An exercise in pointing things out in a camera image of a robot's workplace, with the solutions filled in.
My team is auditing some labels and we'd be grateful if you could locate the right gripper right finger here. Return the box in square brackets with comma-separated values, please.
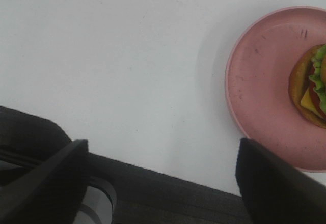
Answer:
[235, 138, 325, 223]

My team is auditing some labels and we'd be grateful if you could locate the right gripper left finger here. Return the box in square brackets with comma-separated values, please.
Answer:
[1, 140, 89, 223]

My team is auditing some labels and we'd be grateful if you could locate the burger with lettuce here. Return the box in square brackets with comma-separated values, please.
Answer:
[288, 45, 325, 129]

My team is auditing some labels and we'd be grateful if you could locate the pink round plate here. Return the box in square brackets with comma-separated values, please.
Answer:
[225, 6, 325, 172]

